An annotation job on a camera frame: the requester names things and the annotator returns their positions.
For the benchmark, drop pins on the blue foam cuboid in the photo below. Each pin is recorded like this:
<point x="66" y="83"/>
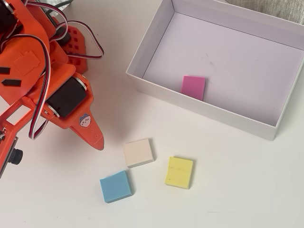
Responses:
<point x="115" y="187"/>

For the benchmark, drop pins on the black table clamp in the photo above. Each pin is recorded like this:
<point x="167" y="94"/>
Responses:
<point x="64" y="37"/>

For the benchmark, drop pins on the pink foam cuboid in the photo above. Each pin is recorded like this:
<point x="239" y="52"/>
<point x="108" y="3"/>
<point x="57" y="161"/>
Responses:
<point x="192" y="86"/>

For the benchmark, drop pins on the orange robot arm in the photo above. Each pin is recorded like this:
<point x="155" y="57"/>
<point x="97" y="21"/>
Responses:
<point x="26" y="59"/>

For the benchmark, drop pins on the orange gripper body black servo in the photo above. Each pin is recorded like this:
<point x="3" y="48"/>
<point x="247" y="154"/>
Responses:
<point x="67" y="100"/>

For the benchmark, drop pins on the white cardboard box bin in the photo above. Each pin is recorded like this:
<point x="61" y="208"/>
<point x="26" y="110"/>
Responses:
<point x="237" y="47"/>

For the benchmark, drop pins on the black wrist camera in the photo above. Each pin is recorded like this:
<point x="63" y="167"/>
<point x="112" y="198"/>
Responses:
<point x="16" y="156"/>

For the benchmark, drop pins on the orange gripper finger with sticker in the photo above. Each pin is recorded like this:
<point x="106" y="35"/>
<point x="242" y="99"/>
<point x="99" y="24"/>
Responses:
<point x="92" y="134"/>

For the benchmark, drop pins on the orange robot base plate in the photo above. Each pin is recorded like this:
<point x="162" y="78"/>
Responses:
<point x="76" y="47"/>

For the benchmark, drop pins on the yellow foam cuboid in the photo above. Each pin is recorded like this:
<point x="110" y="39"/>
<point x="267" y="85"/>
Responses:
<point x="179" y="172"/>

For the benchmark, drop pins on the cream foam cuboid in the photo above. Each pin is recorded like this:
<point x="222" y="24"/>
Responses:
<point x="139" y="153"/>

